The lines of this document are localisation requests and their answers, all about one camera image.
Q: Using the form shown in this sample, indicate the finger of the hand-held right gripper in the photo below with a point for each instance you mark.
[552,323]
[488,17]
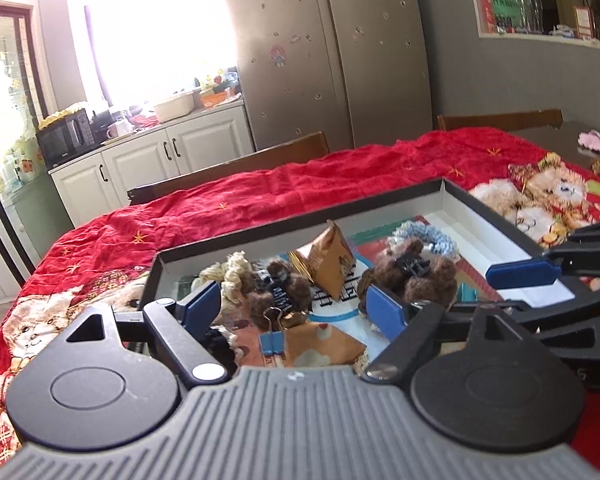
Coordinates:
[522,274]
[570,312]

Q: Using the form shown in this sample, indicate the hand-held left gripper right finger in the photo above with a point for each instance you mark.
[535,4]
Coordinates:
[385,312]

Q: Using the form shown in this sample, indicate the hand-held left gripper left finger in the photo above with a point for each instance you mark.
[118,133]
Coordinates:
[202,307]

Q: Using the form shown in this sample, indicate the black scrunchie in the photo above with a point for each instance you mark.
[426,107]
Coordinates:
[220,342]

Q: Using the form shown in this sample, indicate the cream crochet scrunchie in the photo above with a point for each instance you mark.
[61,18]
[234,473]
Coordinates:
[230,272]

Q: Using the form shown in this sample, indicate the brown fuzzy hair clip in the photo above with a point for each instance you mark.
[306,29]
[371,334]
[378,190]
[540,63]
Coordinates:
[285,295]
[430,275]

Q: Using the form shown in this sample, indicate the teal binder clip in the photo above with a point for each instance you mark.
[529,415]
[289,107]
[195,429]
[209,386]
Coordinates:
[467,295]

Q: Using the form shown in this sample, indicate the small brown snack packet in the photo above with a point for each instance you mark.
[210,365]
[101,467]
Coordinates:
[325,345]

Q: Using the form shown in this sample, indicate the black shallow box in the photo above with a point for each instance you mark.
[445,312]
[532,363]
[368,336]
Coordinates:
[480,220]

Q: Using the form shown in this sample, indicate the blue binder clip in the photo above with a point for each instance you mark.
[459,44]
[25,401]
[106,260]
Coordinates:
[270,345]

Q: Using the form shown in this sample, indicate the brown triangular snack packet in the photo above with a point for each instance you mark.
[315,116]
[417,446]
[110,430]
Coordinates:
[327,260]

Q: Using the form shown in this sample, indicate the blue crochet scrunchie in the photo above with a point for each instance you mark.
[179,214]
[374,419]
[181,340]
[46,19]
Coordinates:
[442,242]

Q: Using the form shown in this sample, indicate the red printed blanket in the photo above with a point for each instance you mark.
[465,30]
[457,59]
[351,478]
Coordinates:
[280,185]

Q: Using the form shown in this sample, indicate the wooden chair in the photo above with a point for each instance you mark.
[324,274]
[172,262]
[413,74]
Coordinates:
[500,120]
[230,165]

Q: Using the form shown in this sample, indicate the pink cloth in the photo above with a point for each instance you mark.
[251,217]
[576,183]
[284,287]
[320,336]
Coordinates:
[595,140]

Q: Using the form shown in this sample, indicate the white kitchen cabinet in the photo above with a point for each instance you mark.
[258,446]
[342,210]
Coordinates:
[140,165]

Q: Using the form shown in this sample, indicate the white mug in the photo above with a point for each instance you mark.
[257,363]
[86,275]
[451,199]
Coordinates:
[117,130]

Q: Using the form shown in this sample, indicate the cream basin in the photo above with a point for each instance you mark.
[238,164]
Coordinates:
[174,107]

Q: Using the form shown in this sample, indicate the orange box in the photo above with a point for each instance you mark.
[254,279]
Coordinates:
[220,100]

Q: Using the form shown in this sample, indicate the black microwave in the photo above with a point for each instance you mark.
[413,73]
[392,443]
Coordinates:
[62,137]

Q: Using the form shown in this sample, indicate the black framed glass door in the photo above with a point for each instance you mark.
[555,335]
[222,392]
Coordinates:
[5,200]

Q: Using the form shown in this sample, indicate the clear tall glass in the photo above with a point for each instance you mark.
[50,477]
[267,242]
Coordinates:
[535,15]
[520,12]

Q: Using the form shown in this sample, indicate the silver refrigerator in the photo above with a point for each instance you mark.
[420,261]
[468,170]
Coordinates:
[330,50]

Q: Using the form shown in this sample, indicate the green sign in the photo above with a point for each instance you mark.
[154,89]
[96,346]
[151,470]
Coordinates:
[502,2]

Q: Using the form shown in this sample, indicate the small red frame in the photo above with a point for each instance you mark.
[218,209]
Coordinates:
[584,21]

